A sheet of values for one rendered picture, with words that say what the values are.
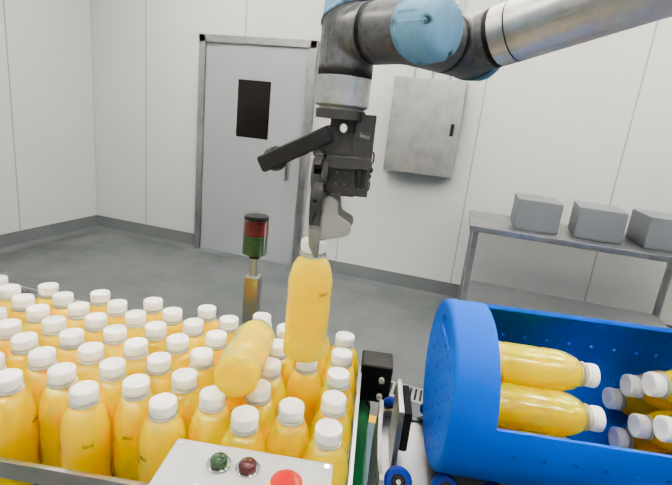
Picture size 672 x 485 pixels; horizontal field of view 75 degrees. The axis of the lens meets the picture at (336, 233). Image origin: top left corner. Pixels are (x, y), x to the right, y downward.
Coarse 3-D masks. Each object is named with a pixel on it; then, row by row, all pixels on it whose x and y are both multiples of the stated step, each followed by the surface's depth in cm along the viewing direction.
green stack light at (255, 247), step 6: (246, 240) 109; (252, 240) 109; (258, 240) 109; (264, 240) 110; (246, 246) 109; (252, 246) 109; (258, 246) 109; (264, 246) 110; (246, 252) 110; (252, 252) 109; (258, 252) 110; (264, 252) 111
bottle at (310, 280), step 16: (304, 256) 65; (320, 256) 65; (304, 272) 65; (320, 272) 65; (288, 288) 67; (304, 288) 65; (320, 288) 65; (288, 304) 67; (304, 304) 65; (320, 304) 66; (288, 320) 67; (304, 320) 66; (320, 320) 67; (288, 336) 68; (304, 336) 66; (320, 336) 67; (288, 352) 68; (304, 352) 67; (320, 352) 68
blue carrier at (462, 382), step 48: (432, 336) 85; (480, 336) 66; (528, 336) 86; (576, 336) 84; (624, 336) 82; (432, 384) 79; (480, 384) 62; (432, 432) 74; (480, 432) 62; (528, 480) 65; (576, 480) 63; (624, 480) 62
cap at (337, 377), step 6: (330, 372) 75; (336, 372) 75; (342, 372) 75; (348, 372) 76; (330, 378) 74; (336, 378) 73; (342, 378) 74; (348, 378) 74; (330, 384) 74; (336, 384) 74; (342, 384) 74
